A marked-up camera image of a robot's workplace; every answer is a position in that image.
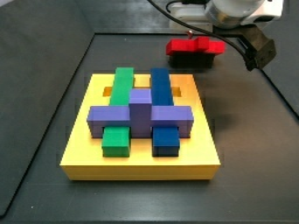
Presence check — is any purple cross block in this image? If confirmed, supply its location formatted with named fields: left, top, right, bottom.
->
left=87, top=88, right=193, bottom=138

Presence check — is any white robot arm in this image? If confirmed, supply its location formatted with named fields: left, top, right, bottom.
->
left=165, top=0, right=284, bottom=32

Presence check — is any black cable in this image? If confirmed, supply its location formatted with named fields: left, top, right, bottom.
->
left=145, top=0, right=252, bottom=60

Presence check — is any yellow wooden board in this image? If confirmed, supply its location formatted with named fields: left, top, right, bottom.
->
left=60, top=74, right=220, bottom=180

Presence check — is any red puzzle block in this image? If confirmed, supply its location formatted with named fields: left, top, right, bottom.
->
left=165, top=36, right=225, bottom=55

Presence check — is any green block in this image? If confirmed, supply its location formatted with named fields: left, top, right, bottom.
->
left=101, top=67, right=135, bottom=158

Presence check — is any blue block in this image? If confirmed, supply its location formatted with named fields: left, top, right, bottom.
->
left=151, top=68, right=180, bottom=157

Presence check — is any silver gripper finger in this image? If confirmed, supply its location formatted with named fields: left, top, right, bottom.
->
left=187, top=31, right=192, bottom=39

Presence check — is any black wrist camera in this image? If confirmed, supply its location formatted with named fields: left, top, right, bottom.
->
left=240, top=25, right=276, bottom=71

